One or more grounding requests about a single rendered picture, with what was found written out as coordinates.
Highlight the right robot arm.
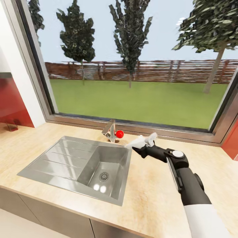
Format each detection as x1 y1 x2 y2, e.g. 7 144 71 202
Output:
132 133 231 238

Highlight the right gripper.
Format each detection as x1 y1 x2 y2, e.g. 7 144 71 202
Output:
132 144 160 159

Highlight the paper coffee filter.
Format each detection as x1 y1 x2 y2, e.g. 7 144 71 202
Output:
124 135 146 149

